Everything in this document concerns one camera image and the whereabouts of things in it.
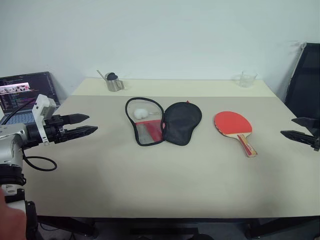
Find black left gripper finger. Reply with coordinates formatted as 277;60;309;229
66;113;91;125
65;125;99;141

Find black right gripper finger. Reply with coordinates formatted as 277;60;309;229
291;116;320;137
279;129;315;148

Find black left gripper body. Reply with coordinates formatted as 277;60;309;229
43;114;70;145

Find red table tennis paddle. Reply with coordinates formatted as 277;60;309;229
213;110;259;158

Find black red paddle case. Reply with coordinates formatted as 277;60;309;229
124;96;203;147

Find stainless steel cup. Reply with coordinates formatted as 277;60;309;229
106;72;125;92

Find open laptop computer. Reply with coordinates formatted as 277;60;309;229
0;71;62;126

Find black office chair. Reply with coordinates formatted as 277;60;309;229
283;42;320;131

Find thin metal stick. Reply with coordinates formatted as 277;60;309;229
96;69;108;82

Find white ping pong balls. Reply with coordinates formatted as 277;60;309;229
133;108;161;120

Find clear glass beaker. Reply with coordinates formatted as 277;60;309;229
234;70;259;89

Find blurred pinkish shape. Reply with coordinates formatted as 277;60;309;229
0;186;27;240

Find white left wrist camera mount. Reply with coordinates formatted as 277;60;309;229
31;94;60;146

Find black metal table frame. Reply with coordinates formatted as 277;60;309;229
34;214;320;240

